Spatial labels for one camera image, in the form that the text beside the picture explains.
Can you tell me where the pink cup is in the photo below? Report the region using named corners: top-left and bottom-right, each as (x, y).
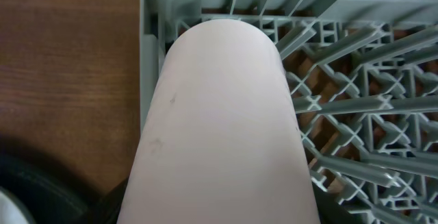
top-left (118, 19), bottom-right (320, 224)

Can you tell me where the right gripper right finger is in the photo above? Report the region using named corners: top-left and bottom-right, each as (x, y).
top-left (312, 183), bottom-right (363, 224)

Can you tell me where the grey plate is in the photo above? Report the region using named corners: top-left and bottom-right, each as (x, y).
top-left (1, 188), bottom-right (35, 224)

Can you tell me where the round black tray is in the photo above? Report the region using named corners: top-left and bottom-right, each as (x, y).
top-left (1, 136), bottom-right (101, 223)

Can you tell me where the grey dishwasher rack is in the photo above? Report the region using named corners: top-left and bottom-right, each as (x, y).
top-left (140, 0), bottom-right (437, 223)

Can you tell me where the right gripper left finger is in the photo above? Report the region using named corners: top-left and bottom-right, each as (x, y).
top-left (85, 178), bottom-right (129, 224)

